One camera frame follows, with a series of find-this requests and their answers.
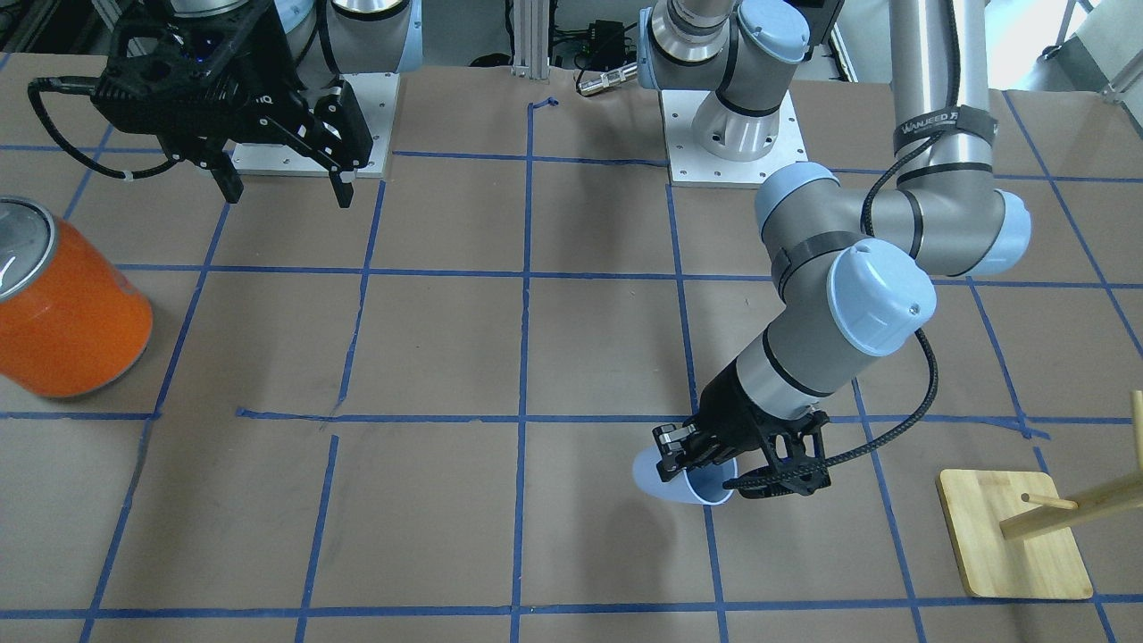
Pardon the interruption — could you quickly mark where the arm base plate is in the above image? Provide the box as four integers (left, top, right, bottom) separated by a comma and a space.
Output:
227, 71, 401, 178
660, 90, 808, 188

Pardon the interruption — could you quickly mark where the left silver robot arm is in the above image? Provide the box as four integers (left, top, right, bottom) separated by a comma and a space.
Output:
634, 1, 1031, 503

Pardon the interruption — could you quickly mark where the aluminium frame post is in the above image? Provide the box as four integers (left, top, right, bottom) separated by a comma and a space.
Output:
510, 0, 552, 85

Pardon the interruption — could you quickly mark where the light blue plastic cup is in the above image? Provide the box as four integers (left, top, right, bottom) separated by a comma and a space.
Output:
631, 447, 738, 505

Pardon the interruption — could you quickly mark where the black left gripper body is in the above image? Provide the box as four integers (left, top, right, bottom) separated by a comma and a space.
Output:
682, 361, 805, 471

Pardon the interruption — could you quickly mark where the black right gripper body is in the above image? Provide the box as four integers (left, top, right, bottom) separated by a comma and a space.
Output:
91, 1, 371, 172

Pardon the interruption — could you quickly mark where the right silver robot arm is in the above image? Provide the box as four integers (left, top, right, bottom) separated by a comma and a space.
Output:
91, 1, 423, 207

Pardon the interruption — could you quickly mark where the wooden mug tree stand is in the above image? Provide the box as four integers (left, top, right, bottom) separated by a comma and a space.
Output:
934, 389, 1140, 601

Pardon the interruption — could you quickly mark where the orange canister with grey lid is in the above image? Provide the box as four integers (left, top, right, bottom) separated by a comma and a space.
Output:
1, 196, 154, 397

